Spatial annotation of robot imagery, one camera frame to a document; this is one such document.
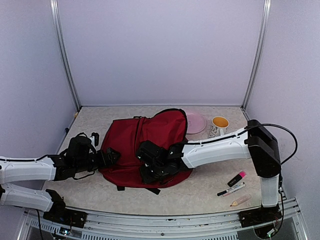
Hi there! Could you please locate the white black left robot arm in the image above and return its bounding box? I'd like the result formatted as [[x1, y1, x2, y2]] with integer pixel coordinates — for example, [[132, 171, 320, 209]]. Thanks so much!
[[0, 132, 121, 223]]

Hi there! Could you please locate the pink highlighter black cap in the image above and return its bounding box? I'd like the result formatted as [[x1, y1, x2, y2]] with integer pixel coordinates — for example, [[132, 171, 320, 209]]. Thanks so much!
[[227, 171, 246, 187]]

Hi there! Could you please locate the white pen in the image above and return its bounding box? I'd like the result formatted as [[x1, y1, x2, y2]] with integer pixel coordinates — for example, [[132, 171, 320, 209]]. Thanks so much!
[[222, 184, 246, 197]]

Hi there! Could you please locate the left aluminium corner post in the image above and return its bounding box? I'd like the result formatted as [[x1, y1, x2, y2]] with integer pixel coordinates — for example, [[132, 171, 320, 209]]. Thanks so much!
[[49, 0, 82, 112]]

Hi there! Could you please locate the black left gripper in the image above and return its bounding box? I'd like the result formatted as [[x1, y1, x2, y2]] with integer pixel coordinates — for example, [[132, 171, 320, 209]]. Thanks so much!
[[74, 146, 121, 173]]

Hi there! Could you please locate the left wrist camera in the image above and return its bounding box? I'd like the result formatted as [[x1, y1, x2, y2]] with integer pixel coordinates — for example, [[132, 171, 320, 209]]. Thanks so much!
[[90, 132, 100, 147]]

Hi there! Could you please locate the aluminium corner post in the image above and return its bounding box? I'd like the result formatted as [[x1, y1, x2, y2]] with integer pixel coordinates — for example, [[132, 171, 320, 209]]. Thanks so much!
[[49, 0, 82, 112], [241, 0, 272, 110]]

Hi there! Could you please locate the aluminium front rail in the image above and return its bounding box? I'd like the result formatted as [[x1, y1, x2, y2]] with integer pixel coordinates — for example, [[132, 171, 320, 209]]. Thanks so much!
[[16, 198, 310, 240]]

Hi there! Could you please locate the right aluminium corner post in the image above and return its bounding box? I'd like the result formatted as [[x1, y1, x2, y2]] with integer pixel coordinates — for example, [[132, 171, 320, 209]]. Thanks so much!
[[241, 0, 272, 110]]

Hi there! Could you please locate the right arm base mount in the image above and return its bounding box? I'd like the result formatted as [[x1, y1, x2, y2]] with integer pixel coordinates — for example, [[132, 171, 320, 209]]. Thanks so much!
[[238, 206, 283, 228]]

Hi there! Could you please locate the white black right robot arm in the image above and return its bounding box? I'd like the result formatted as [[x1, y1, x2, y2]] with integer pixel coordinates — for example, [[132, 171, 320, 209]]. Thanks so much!
[[135, 119, 292, 222]]

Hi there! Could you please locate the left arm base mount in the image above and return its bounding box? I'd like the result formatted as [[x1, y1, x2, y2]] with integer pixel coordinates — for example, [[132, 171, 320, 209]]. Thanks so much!
[[43, 208, 87, 229]]

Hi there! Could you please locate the red student backpack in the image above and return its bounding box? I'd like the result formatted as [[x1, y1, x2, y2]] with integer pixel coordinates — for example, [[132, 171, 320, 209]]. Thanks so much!
[[99, 108, 192, 195]]

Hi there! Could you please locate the patterned mug orange inside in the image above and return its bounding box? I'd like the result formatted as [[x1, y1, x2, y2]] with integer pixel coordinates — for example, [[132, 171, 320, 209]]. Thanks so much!
[[208, 116, 230, 138]]

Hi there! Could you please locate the pink plastic plate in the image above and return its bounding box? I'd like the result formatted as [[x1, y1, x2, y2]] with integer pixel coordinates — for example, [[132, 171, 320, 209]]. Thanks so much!
[[186, 112, 207, 135]]

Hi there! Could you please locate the blue capped marker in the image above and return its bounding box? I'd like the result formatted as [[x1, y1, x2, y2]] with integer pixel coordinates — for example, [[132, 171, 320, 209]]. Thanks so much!
[[217, 182, 245, 197]]

